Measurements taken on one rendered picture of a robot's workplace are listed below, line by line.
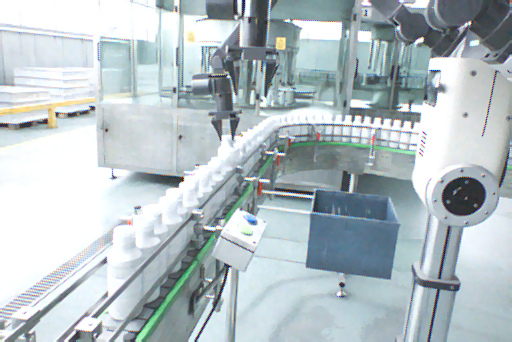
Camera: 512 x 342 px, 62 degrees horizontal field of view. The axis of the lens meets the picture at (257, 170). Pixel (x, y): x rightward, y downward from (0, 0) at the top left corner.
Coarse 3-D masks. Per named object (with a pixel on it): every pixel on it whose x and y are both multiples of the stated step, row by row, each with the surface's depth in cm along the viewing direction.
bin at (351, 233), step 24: (264, 192) 178; (336, 192) 179; (312, 216) 152; (336, 216) 150; (360, 216) 180; (384, 216) 178; (288, 240) 183; (312, 240) 154; (336, 240) 152; (360, 240) 151; (384, 240) 149; (312, 264) 156; (336, 264) 154; (360, 264) 153; (384, 264) 151
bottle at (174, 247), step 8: (160, 200) 89; (168, 200) 92; (168, 208) 89; (176, 208) 90; (168, 216) 89; (176, 216) 90; (168, 224) 88; (176, 224) 89; (168, 232) 89; (176, 240) 90; (168, 248) 90; (176, 248) 91; (168, 256) 90; (176, 256) 91; (168, 264) 91; (176, 264) 92
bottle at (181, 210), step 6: (168, 192) 95; (174, 192) 98; (180, 192) 95; (180, 198) 95; (180, 204) 96; (180, 210) 95; (186, 210) 97; (180, 216) 95; (186, 216) 97; (186, 228) 98; (186, 234) 98; (186, 240) 99; (186, 252) 99
